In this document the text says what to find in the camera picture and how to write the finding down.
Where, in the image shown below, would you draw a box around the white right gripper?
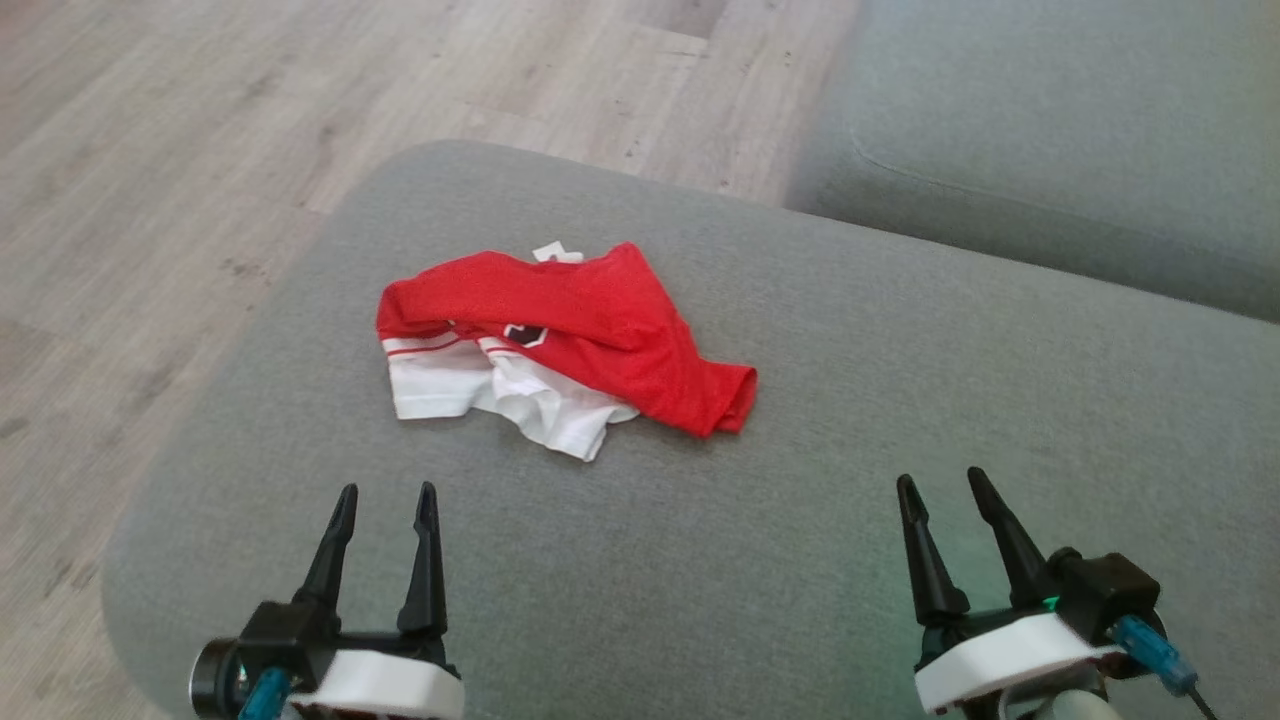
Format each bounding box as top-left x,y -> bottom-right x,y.
897,467 -> 1126,716

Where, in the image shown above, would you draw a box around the red and white basketball jersey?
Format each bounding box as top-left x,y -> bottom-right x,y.
376,241 -> 758,463

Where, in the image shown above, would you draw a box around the large grey sofa seat cushion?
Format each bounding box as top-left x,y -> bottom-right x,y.
100,140 -> 1280,720

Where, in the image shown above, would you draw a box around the right camera cable blue plug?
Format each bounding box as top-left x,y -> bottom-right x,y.
1112,615 -> 1221,720

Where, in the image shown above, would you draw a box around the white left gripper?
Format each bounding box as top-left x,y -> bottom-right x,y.
288,482 -> 466,720

